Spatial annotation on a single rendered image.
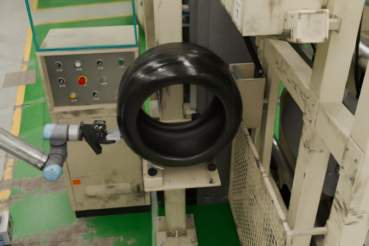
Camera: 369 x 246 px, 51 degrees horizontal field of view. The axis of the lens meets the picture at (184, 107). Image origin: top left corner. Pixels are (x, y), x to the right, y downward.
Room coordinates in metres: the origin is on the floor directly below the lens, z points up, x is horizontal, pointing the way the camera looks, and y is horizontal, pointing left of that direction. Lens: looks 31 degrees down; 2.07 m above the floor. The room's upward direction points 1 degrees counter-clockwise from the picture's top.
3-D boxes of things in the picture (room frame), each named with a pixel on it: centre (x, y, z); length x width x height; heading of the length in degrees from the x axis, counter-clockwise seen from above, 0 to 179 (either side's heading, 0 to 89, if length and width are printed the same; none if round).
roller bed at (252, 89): (1.82, -0.33, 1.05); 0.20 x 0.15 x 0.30; 5
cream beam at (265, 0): (1.46, -0.28, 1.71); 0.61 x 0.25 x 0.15; 5
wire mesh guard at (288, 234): (1.36, -0.32, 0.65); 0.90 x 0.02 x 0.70; 5
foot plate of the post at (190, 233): (1.82, 0.07, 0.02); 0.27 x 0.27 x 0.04; 5
